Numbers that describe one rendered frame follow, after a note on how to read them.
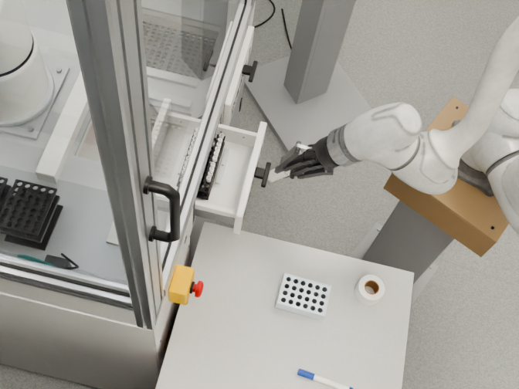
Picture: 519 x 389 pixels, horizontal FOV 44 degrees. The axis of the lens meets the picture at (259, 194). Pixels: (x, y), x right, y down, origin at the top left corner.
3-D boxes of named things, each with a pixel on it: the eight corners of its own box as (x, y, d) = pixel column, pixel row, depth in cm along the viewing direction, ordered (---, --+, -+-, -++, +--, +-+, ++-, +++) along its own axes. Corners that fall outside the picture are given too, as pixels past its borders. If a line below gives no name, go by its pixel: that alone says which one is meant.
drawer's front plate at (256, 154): (262, 143, 181) (267, 121, 171) (239, 235, 167) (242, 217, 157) (256, 142, 181) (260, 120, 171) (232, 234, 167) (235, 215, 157)
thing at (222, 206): (256, 144, 179) (258, 132, 173) (234, 225, 166) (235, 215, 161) (115, 109, 179) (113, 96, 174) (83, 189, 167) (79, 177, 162)
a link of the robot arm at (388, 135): (337, 150, 140) (377, 177, 147) (395, 126, 129) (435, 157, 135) (344, 109, 145) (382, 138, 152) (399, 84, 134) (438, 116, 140)
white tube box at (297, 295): (328, 290, 169) (331, 285, 165) (321, 320, 165) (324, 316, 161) (282, 277, 169) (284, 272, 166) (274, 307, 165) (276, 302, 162)
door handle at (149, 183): (182, 236, 107) (182, 180, 90) (178, 251, 106) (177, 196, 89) (153, 229, 107) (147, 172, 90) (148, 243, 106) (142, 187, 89)
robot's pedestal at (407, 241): (437, 267, 259) (526, 173, 192) (398, 323, 246) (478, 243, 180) (375, 223, 266) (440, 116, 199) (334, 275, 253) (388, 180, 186)
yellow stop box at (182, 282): (197, 279, 158) (198, 268, 152) (189, 306, 155) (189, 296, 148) (176, 274, 158) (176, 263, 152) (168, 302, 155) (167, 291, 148)
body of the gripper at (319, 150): (352, 144, 153) (324, 156, 160) (327, 126, 149) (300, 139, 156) (347, 171, 150) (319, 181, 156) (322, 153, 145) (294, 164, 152)
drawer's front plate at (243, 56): (251, 50, 196) (254, 25, 186) (228, 127, 182) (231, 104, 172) (245, 49, 196) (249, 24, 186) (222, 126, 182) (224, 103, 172)
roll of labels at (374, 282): (362, 309, 167) (366, 304, 164) (350, 285, 170) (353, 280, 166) (385, 299, 169) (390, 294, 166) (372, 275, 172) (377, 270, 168)
